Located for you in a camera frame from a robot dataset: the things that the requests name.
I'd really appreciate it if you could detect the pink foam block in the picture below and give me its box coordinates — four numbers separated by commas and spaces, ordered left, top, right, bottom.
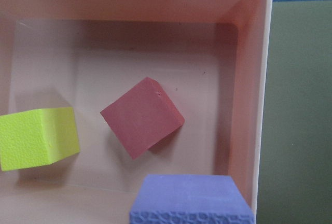
100, 77, 185, 159

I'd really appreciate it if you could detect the purple foam block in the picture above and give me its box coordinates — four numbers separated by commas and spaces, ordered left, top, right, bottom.
129, 174, 255, 223

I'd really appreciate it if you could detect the yellow foam block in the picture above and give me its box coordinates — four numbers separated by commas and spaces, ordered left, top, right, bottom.
1, 107, 80, 171

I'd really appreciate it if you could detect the pink plastic bin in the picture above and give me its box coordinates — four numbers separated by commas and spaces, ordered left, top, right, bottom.
1, 0, 272, 223

